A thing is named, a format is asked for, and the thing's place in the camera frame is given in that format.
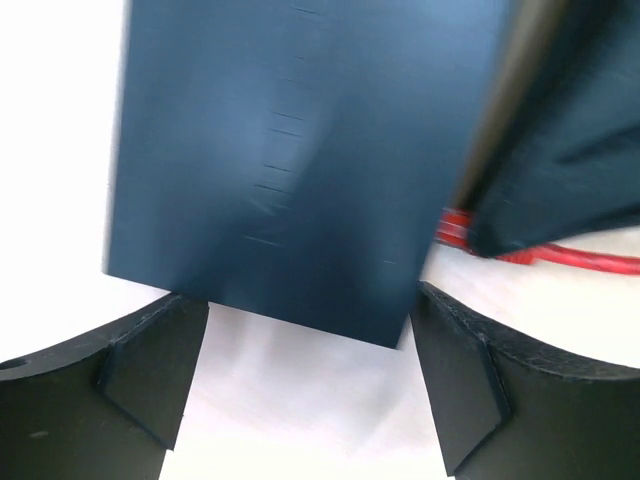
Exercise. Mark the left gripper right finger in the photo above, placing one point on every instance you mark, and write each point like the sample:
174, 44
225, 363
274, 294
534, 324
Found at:
508, 406

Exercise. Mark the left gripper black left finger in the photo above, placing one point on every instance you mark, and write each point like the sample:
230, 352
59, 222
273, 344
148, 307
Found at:
107, 404

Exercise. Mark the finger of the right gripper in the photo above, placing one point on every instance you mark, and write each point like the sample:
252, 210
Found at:
557, 154

